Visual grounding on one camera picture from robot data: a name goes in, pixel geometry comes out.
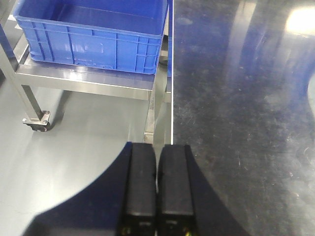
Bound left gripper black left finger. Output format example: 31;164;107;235
118;143;156;236

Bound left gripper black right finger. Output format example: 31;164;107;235
157;145;197;236

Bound blue bin beside table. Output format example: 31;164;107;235
13;0;168;75

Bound stainless steel side cart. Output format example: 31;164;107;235
0;0;170;143

